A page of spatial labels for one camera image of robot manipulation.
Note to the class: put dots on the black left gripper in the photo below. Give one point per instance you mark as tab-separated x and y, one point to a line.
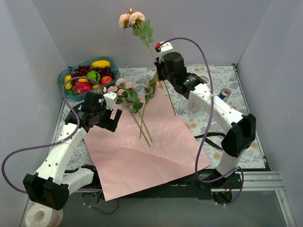
107	124

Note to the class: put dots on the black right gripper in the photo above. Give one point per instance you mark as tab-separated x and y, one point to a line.
160	71

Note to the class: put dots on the purple wrapping paper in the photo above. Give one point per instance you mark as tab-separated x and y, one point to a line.
127	164

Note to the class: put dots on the two-bloom peach rose stem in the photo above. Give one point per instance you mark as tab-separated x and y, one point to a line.
141	28

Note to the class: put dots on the black gold-lettered ribbon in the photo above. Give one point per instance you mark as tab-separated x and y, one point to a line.
211	143

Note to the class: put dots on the pale pink rose stem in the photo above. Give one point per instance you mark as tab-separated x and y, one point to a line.
128	97

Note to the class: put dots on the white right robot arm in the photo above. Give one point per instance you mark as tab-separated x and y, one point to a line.
239	129

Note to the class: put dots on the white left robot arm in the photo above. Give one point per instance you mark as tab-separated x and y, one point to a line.
50	185

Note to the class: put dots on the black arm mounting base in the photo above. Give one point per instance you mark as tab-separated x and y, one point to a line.
212	187

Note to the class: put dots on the white ribbed ceramic vase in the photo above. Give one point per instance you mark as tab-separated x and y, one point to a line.
191	105

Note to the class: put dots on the red toy apple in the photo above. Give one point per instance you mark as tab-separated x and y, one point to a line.
106	79

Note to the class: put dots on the pink toy dragon fruit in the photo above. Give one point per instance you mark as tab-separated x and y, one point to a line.
82	87

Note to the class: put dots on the green toy watermelon ball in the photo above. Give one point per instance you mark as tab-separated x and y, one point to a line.
94	75

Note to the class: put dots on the small yellow toy fruit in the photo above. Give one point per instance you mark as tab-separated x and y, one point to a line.
84	79

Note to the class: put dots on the yellow toy mango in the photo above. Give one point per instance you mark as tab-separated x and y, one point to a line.
101	64

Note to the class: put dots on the dark red toy grapes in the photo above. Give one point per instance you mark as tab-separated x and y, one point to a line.
82	71

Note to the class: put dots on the floral patterned table mat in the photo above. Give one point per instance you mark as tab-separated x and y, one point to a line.
222	77

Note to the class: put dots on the blue silver energy drink can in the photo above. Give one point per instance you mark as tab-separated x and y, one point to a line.
224	94

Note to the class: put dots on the white tissue paper roll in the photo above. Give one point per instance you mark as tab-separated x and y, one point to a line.
43	216

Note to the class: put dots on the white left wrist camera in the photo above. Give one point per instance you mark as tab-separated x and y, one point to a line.
110	99

